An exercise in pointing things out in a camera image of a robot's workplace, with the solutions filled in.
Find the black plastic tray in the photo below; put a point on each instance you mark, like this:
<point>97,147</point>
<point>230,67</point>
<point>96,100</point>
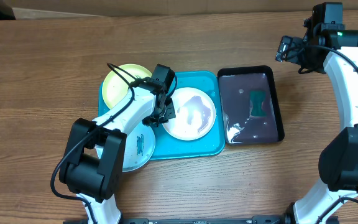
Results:
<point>240,128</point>

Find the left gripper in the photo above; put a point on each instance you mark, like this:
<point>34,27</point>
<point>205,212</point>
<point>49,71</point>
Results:
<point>170,114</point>

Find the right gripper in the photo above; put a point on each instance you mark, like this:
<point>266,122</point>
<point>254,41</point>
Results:
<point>293,46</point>

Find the green scrubbing sponge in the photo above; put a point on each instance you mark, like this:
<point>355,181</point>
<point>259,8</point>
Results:
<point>256,102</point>

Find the white plate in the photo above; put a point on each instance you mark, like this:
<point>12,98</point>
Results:
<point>195,114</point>

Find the cardboard backdrop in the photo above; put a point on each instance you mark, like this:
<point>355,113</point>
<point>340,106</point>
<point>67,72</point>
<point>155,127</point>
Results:
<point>164,7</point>

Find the teal plastic tray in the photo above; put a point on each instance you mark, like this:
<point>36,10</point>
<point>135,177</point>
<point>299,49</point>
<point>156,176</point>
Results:
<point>169,147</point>

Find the light blue plate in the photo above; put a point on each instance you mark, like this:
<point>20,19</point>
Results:
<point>136,153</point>

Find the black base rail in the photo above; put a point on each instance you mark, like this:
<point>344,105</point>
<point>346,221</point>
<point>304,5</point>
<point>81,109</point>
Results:
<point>263,219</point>

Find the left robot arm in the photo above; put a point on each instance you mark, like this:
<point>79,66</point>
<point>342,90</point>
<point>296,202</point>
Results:
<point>91,166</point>

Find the yellow-rimmed plate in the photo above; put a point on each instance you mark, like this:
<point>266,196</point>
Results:
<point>114,89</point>

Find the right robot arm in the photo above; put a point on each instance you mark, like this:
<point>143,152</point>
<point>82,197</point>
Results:
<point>329,48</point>

